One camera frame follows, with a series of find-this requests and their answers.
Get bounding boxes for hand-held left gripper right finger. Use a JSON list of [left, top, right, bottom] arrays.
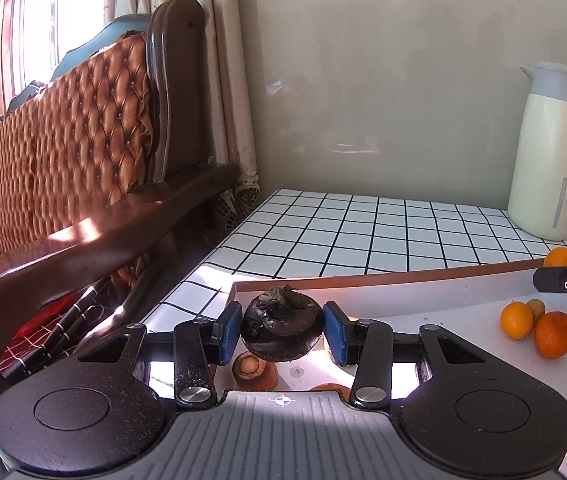
[[323, 301, 489, 409]]

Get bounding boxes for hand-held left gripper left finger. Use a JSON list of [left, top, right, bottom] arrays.
[[78, 301, 243, 409]]

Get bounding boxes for small tan round fruit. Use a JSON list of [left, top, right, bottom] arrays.
[[526, 298, 547, 324]]

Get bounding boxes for deep orange tangerine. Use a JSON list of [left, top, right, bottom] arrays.
[[534, 311, 567, 360]]

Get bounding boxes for dark mangosteen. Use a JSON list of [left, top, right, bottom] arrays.
[[241, 284, 325, 363]]

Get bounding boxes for brown box with white inside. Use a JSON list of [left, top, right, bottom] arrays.
[[230, 257, 567, 463]]

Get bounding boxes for cream thermos jug grey lid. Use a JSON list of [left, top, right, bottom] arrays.
[[507, 61, 567, 241]]

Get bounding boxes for red black plaid cloth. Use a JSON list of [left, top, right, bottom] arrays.
[[0, 280, 135, 379]]

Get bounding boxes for wooden sofa tufted brown cushions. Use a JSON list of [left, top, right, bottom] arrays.
[[0, 0, 242, 476]]

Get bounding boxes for beige patterned curtain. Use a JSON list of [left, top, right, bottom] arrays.
[[0, 0, 263, 233]]

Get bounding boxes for window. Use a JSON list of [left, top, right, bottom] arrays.
[[8, 0, 114, 98]]

